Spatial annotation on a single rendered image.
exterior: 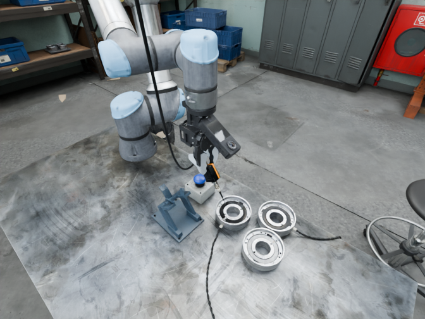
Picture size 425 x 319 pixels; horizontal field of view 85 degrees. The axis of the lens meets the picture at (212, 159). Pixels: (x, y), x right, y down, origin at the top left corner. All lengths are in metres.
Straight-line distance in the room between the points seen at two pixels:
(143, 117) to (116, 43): 0.36
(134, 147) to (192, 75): 0.49
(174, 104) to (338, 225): 1.43
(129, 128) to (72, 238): 0.39
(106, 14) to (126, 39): 0.10
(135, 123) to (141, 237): 0.39
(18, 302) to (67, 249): 1.04
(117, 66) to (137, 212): 0.43
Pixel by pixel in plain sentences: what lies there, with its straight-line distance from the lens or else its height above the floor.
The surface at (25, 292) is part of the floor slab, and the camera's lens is 1.80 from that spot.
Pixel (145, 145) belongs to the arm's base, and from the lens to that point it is 0.93.
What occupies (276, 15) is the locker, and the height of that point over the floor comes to 0.80.
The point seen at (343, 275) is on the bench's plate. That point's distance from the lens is 0.72.
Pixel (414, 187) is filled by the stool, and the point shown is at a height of 0.62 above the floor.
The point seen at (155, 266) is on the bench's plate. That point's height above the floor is 0.80.
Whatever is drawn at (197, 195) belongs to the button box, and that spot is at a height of 0.84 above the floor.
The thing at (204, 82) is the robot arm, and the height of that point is 1.20.
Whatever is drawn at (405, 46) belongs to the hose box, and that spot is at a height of 0.60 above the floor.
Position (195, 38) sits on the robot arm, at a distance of 0.49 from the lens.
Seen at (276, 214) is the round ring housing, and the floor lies 0.82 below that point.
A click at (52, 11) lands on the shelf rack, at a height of 0.94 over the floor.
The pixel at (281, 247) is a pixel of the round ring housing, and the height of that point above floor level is 0.83.
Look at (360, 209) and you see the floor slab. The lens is 2.06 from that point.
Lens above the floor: 1.39
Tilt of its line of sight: 40 degrees down
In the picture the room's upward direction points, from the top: straight up
